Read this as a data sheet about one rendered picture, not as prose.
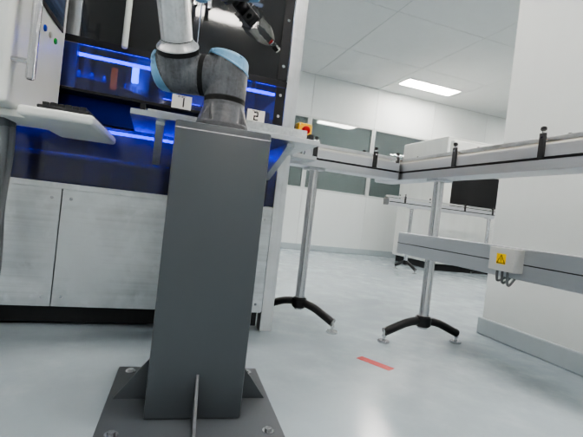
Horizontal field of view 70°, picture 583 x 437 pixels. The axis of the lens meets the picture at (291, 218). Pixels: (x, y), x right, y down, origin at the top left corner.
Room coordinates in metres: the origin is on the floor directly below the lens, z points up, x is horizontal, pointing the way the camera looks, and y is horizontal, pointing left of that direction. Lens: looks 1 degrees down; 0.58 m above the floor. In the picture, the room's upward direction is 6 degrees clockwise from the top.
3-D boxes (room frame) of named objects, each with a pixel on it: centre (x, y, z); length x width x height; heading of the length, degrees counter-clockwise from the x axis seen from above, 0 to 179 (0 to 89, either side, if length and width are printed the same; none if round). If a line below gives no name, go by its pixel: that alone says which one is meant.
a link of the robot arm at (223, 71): (1.20, 0.24, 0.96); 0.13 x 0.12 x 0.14; 89
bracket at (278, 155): (1.81, 0.09, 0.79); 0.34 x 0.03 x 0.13; 19
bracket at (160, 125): (1.65, 0.56, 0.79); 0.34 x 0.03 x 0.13; 19
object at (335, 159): (2.28, -0.23, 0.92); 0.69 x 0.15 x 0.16; 109
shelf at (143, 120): (1.74, 0.33, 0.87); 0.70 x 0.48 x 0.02; 109
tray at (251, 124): (1.75, 0.15, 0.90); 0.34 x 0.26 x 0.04; 19
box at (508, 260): (1.59, -0.84, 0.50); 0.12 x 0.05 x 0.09; 19
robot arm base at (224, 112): (1.20, 0.23, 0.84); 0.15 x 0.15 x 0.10
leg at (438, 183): (2.11, -0.73, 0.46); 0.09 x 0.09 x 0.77; 19
